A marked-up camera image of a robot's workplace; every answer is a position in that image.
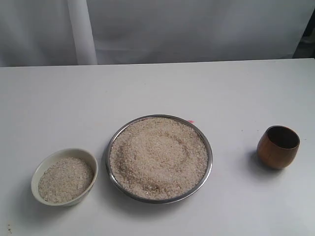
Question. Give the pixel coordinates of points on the dark frame post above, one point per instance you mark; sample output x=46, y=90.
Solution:
x=306, y=46

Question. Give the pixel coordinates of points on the white backdrop curtain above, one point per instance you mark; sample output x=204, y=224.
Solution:
x=91, y=32

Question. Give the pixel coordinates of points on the round steel tray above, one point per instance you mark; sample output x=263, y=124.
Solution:
x=113, y=179

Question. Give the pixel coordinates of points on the white ceramic bowl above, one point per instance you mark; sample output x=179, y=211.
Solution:
x=51, y=160

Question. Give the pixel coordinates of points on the brown wooden cup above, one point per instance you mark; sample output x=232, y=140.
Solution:
x=278, y=147

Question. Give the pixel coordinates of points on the rice in white bowl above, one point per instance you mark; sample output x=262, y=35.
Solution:
x=65, y=180

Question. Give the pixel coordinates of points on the rice in steel tray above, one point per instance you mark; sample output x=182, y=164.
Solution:
x=158, y=158

